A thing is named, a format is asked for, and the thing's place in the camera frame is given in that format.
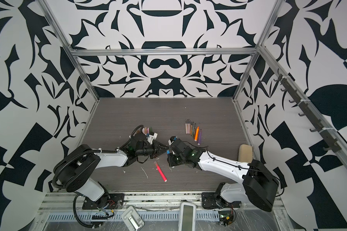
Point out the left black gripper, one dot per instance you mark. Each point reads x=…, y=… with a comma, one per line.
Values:
x=157, y=148

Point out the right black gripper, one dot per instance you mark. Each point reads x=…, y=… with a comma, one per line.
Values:
x=171, y=160

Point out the orange marker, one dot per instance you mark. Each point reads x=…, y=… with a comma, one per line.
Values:
x=196, y=133

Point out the purple marker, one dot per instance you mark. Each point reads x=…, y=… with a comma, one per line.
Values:
x=199, y=137

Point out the red pink marker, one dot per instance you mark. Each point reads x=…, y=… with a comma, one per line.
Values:
x=160, y=171

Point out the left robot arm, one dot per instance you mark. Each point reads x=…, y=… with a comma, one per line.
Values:
x=73, y=173

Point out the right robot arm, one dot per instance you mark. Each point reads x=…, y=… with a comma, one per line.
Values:
x=254, y=182

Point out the white tablet device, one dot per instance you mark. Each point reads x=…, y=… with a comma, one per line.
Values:
x=187, y=217

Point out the beige sponge block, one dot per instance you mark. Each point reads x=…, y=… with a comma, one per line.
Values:
x=245, y=153

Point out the green lit circuit board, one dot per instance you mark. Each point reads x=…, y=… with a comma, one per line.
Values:
x=227, y=217

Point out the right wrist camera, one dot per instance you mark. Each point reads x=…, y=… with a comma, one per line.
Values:
x=171, y=140

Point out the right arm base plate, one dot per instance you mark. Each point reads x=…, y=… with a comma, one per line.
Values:
x=213, y=201

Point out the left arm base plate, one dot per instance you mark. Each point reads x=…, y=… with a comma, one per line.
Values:
x=112, y=201

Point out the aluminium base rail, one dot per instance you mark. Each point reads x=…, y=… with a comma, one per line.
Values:
x=142, y=201

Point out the black hook rail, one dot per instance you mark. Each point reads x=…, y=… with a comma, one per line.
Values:
x=310, y=112

